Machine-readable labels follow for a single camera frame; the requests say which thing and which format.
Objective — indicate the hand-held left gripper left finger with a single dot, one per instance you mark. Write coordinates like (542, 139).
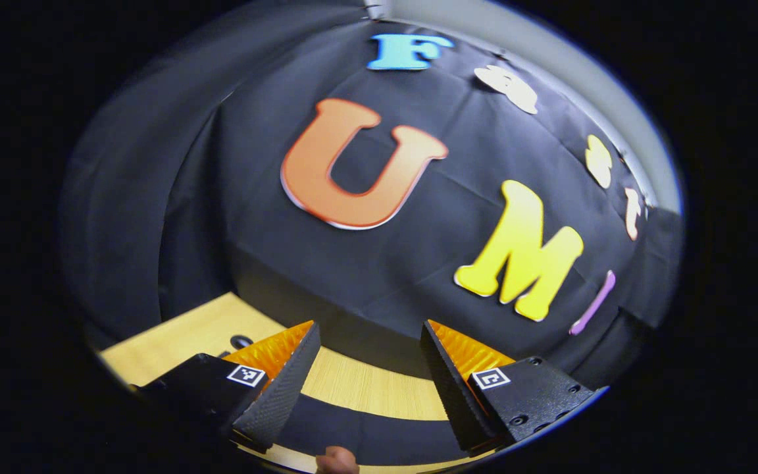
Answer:
(280, 401)

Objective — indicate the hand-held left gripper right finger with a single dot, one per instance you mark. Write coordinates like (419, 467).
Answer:
(451, 395)

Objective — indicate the black backdrop cloth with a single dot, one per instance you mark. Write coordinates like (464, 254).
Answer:
(234, 197)

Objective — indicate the black jeans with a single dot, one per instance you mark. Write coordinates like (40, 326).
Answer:
(366, 428)

